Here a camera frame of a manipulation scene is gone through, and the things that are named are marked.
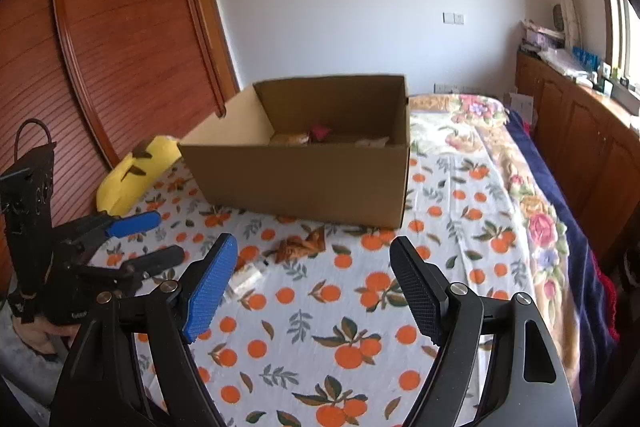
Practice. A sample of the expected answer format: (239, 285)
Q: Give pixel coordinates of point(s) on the brown cardboard box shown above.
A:
(310, 187)

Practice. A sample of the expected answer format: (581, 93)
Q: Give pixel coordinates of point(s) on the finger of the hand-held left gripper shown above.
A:
(160, 257)
(135, 223)

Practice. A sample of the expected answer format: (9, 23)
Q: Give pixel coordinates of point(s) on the orange print bedsheet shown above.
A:
(320, 307)

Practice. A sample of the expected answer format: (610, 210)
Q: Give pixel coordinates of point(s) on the floral blanket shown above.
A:
(535, 217)

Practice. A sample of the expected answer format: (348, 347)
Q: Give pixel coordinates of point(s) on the navy blue blanket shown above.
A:
(575, 237)

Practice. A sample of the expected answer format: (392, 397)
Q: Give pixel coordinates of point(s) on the red cloth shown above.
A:
(609, 302)

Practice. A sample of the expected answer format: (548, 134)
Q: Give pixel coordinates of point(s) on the pile of clutter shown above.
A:
(565, 57)

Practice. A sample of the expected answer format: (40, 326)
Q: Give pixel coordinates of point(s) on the wooden cabinet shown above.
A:
(575, 147)

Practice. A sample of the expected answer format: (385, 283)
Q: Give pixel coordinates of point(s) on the window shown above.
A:
(622, 37)

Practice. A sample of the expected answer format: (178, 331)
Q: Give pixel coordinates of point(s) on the pale snack packet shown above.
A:
(372, 141)

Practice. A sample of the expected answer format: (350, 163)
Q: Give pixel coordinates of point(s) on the orange-brown snack packet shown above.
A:
(290, 138)

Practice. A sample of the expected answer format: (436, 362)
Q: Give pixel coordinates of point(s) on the small white snack packet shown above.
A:
(245, 279)

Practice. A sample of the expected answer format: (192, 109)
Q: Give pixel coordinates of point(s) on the white wall socket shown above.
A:
(447, 87)

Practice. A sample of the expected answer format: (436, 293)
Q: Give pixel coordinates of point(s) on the brown triangular snack packet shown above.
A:
(300, 247)

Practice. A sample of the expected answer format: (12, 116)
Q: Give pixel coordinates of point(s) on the white box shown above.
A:
(520, 108)

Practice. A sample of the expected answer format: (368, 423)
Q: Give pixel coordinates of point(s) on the yellow pillow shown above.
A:
(125, 192)

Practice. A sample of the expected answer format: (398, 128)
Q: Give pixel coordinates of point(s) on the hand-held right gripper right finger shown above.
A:
(420, 292)

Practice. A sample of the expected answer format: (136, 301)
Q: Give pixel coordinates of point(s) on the person's left hand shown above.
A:
(32, 332)

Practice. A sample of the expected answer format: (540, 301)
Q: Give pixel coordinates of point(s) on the wooden wardrobe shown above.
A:
(100, 32)

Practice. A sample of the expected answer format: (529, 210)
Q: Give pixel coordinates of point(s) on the white wall switch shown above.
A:
(453, 18)

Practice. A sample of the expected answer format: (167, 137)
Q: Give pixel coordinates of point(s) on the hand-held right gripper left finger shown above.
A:
(210, 287)

